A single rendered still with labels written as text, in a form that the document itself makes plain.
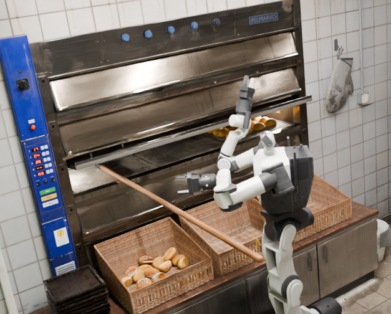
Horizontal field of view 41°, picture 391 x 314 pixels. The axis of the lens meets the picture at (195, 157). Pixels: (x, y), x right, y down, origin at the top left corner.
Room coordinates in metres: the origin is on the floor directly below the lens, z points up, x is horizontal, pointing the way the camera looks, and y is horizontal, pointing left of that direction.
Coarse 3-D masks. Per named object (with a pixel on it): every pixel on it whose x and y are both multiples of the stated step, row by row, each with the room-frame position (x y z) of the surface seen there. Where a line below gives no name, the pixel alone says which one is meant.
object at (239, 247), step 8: (104, 168) 3.34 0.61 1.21; (120, 176) 3.13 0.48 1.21; (128, 184) 3.01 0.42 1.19; (136, 184) 2.95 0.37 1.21; (144, 192) 2.83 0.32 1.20; (160, 200) 2.67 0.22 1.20; (168, 208) 2.58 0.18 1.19; (176, 208) 2.53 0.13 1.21; (184, 216) 2.44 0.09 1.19; (192, 216) 2.41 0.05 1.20; (200, 224) 2.31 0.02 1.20; (208, 232) 2.25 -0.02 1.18; (216, 232) 2.20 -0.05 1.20; (224, 240) 2.13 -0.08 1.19; (232, 240) 2.10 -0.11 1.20; (240, 248) 2.04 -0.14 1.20; (248, 256) 1.99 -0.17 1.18; (256, 256) 1.94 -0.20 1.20
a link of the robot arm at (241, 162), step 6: (252, 150) 2.84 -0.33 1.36; (234, 156) 2.97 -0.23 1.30; (240, 156) 2.86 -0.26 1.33; (246, 156) 2.84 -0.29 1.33; (252, 156) 2.82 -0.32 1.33; (222, 162) 2.87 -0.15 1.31; (228, 162) 2.85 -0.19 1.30; (234, 162) 2.86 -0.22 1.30; (240, 162) 2.85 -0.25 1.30; (246, 162) 2.83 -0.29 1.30; (252, 162) 2.83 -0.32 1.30; (222, 168) 2.87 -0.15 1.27; (228, 168) 2.85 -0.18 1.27; (234, 168) 2.84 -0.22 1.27; (240, 168) 2.85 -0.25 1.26
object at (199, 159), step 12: (276, 132) 3.73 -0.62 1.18; (288, 132) 3.77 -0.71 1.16; (240, 144) 3.56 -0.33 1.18; (252, 144) 3.60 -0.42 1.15; (192, 156) 3.42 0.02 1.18; (204, 156) 3.40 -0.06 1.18; (216, 156) 3.45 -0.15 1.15; (156, 168) 3.28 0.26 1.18; (168, 168) 3.27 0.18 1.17; (180, 168) 3.31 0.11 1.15; (132, 180) 3.14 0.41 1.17; (144, 180) 3.18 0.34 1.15; (84, 192) 3.01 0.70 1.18; (96, 192) 3.02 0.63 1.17; (108, 192) 3.05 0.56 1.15
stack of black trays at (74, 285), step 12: (60, 276) 2.73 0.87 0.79; (72, 276) 2.73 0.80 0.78; (84, 276) 2.71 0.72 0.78; (96, 276) 2.67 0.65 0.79; (48, 288) 2.60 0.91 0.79; (60, 288) 2.61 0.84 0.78; (72, 288) 2.59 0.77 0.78; (84, 288) 2.57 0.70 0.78; (96, 288) 2.55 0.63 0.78; (60, 300) 2.47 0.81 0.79; (72, 300) 2.49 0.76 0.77; (84, 300) 2.51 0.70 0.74; (96, 300) 2.55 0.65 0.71; (60, 312) 2.46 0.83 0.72; (72, 312) 2.48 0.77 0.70; (84, 312) 2.51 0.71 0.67; (96, 312) 2.55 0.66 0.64; (108, 312) 2.58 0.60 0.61
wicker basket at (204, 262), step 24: (120, 240) 3.02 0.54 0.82; (144, 240) 3.09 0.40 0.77; (168, 240) 3.16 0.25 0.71; (192, 240) 2.97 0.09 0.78; (120, 264) 2.96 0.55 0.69; (192, 264) 3.01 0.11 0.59; (120, 288) 2.66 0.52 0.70; (144, 288) 2.59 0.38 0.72; (168, 288) 2.77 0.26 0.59; (192, 288) 2.73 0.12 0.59
